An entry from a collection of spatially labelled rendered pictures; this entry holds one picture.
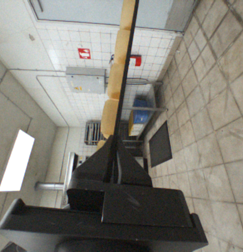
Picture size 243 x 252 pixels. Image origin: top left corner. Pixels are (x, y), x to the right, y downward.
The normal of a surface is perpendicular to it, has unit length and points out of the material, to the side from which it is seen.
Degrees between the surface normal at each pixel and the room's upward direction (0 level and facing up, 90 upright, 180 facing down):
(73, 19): 90
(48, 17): 90
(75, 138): 90
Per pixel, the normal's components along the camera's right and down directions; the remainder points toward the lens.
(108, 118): 0.04, 0.11
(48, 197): 0.07, -0.42
